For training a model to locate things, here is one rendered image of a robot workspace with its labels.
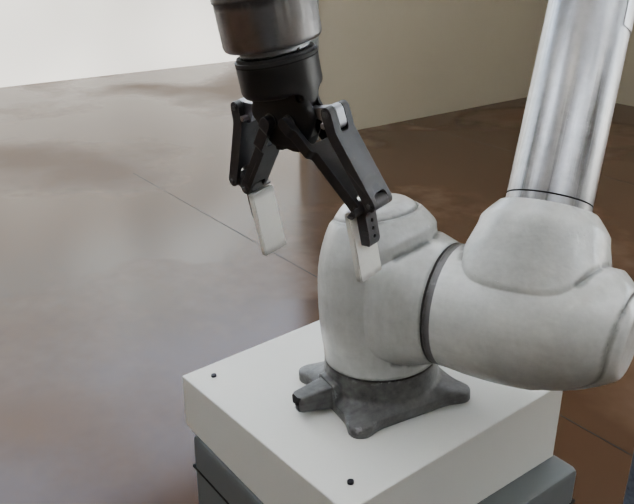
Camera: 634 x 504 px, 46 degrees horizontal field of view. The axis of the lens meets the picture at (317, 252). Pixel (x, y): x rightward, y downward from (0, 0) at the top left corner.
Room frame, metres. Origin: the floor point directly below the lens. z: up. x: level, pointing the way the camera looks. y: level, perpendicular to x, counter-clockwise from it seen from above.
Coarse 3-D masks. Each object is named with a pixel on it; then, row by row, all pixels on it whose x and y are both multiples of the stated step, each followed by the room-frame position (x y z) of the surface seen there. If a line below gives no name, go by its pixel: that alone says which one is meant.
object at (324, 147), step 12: (288, 120) 0.65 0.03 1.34; (288, 132) 0.65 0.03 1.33; (300, 132) 0.65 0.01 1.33; (324, 132) 0.66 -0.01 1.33; (300, 144) 0.65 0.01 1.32; (312, 144) 0.64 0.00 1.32; (324, 144) 0.65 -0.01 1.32; (312, 156) 0.64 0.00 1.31; (324, 156) 0.64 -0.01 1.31; (336, 156) 0.65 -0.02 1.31; (324, 168) 0.64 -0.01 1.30; (336, 168) 0.64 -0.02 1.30; (336, 180) 0.63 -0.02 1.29; (348, 180) 0.63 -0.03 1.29; (336, 192) 0.63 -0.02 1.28; (348, 192) 0.62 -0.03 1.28; (348, 204) 0.62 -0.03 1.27; (360, 204) 0.62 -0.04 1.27; (348, 216) 0.61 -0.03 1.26
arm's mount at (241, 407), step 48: (288, 336) 1.04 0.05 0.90; (192, 384) 0.91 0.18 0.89; (240, 384) 0.91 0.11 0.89; (288, 384) 0.90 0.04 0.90; (480, 384) 0.87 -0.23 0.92; (240, 432) 0.81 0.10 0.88; (288, 432) 0.78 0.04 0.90; (336, 432) 0.78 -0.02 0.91; (384, 432) 0.77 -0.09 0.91; (432, 432) 0.77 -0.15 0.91; (480, 432) 0.76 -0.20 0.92; (528, 432) 0.82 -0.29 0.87; (288, 480) 0.72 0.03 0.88; (336, 480) 0.69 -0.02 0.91; (384, 480) 0.68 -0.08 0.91; (432, 480) 0.71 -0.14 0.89; (480, 480) 0.77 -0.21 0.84
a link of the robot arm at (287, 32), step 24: (216, 0) 0.65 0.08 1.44; (240, 0) 0.63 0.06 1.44; (264, 0) 0.63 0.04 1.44; (288, 0) 0.64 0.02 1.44; (312, 0) 0.66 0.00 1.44; (240, 24) 0.63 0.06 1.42; (264, 24) 0.63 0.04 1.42; (288, 24) 0.63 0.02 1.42; (312, 24) 0.65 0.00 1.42; (240, 48) 0.64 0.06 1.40; (264, 48) 0.63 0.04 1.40; (288, 48) 0.65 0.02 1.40
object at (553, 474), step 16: (208, 448) 0.88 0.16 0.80; (208, 464) 0.88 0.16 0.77; (224, 464) 0.85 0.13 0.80; (544, 464) 0.85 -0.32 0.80; (560, 464) 0.85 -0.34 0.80; (208, 480) 0.88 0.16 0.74; (224, 480) 0.84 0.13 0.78; (240, 480) 0.81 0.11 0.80; (528, 480) 0.81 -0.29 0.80; (544, 480) 0.81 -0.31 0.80; (560, 480) 0.82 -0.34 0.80; (208, 496) 0.88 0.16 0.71; (224, 496) 0.84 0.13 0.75; (240, 496) 0.81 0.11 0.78; (256, 496) 0.78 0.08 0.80; (496, 496) 0.78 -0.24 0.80; (512, 496) 0.78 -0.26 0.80; (528, 496) 0.78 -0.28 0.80; (544, 496) 0.79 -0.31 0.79; (560, 496) 0.82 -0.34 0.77
